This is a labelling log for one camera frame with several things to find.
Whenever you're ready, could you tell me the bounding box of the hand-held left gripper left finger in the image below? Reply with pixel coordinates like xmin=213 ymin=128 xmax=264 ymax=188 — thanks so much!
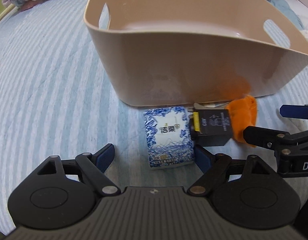
xmin=37 ymin=143 xmax=121 ymax=197

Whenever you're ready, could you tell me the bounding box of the orange plush toy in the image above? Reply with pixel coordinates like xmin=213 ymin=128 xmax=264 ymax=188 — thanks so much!
xmin=226 ymin=95 xmax=258 ymax=148

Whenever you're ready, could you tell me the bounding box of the blue and white tissue pack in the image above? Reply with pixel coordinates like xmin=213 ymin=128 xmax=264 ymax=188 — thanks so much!
xmin=143 ymin=106 xmax=196 ymax=170

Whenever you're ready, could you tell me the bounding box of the beige plastic basket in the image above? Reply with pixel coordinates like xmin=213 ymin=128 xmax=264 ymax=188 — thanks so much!
xmin=83 ymin=0 xmax=308 ymax=107

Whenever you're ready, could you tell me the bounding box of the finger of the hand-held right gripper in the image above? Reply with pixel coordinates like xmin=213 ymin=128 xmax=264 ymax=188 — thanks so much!
xmin=280 ymin=104 xmax=308 ymax=119
xmin=243 ymin=126 xmax=308 ymax=176

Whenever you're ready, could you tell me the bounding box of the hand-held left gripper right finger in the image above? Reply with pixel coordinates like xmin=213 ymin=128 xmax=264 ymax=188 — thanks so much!
xmin=188 ymin=146 xmax=279 ymax=196

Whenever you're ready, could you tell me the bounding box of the small black box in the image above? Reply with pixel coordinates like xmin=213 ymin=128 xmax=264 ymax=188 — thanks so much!
xmin=189 ymin=108 xmax=235 ymax=147

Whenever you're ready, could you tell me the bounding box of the beige flat item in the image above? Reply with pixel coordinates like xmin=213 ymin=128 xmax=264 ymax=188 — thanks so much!
xmin=194 ymin=101 xmax=231 ymax=111

